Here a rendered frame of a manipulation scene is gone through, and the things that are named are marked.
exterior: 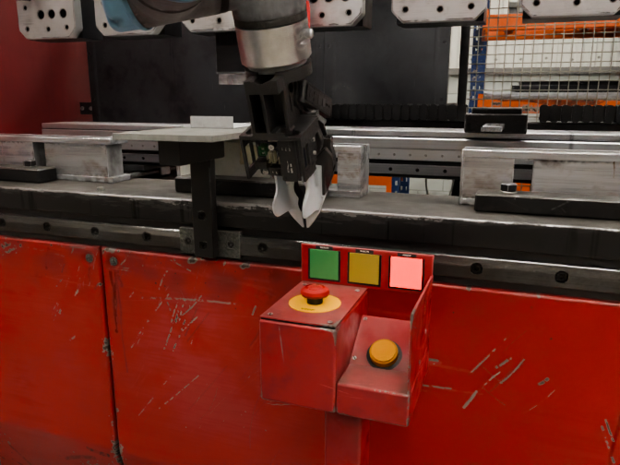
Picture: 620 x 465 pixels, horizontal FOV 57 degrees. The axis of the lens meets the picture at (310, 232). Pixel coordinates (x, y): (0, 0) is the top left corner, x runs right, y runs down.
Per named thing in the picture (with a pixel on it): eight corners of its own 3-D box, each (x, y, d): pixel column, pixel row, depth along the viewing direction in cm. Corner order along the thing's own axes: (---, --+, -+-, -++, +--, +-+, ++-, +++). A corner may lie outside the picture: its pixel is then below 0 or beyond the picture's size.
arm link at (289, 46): (252, 14, 62) (323, 9, 59) (259, 55, 64) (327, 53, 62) (221, 31, 56) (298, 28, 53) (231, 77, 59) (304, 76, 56)
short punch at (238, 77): (216, 84, 111) (214, 33, 109) (221, 84, 113) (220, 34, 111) (263, 84, 108) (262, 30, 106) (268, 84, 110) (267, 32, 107)
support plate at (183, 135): (112, 139, 90) (112, 133, 90) (198, 130, 114) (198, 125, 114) (212, 142, 84) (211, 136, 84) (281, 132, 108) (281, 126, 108)
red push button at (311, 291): (295, 314, 77) (295, 289, 76) (306, 304, 81) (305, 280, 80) (324, 318, 76) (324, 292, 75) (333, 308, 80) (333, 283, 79)
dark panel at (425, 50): (94, 145, 187) (81, 3, 177) (98, 145, 189) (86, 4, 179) (443, 158, 149) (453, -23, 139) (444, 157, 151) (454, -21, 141)
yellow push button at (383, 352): (368, 368, 77) (366, 360, 75) (374, 344, 79) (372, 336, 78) (396, 373, 76) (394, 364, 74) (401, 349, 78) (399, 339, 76)
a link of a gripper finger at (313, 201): (293, 246, 69) (282, 178, 64) (309, 220, 73) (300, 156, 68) (317, 248, 68) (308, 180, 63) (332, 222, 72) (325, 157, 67)
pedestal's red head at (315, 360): (259, 399, 76) (256, 271, 72) (302, 351, 91) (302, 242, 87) (408, 428, 70) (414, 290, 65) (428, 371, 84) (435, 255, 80)
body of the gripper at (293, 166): (245, 184, 64) (224, 78, 57) (274, 151, 71) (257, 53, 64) (309, 187, 61) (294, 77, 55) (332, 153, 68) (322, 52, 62)
